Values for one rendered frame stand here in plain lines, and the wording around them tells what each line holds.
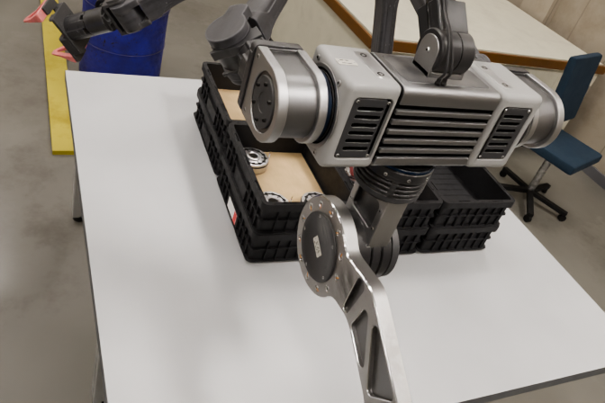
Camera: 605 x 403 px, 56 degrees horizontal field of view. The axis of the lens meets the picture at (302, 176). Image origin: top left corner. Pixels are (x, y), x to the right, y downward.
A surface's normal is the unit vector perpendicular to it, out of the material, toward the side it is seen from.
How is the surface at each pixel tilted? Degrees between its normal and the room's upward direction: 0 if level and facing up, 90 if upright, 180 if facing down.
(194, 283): 0
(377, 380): 90
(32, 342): 0
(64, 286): 0
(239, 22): 38
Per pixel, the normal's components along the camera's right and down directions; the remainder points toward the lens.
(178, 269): 0.27, -0.78
